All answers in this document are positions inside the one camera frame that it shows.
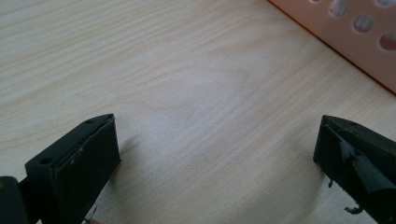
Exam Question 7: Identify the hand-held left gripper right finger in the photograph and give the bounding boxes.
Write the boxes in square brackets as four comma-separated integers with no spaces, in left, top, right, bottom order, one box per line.
[313,114,396,224]

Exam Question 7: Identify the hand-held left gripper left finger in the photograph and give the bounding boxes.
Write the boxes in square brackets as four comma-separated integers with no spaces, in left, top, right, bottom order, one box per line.
[19,113,122,224]

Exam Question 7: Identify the pink perforated plastic basket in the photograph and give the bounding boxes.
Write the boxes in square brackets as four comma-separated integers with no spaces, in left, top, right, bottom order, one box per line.
[268,0,396,95]

